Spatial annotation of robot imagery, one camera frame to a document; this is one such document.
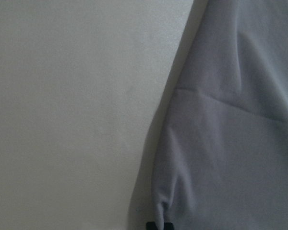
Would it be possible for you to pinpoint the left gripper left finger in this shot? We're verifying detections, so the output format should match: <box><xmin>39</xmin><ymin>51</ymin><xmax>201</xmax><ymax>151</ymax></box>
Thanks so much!
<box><xmin>145</xmin><ymin>221</ymin><xmax>158</xmax><ymax>230</ymax></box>

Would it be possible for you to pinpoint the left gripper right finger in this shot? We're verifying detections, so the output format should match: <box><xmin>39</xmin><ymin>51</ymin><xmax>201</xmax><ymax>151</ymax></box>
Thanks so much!
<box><xmin>163</xmin><ymin>222</ymin><xmax>174</xmax><ymax>230</ymax></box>

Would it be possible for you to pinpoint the dark brown t-shirt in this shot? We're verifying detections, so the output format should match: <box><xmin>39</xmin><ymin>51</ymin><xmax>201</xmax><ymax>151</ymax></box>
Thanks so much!
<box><xmin>132</xmin><ymin>0</ymin><xmax>288</xmax><ymax>230</ymax></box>

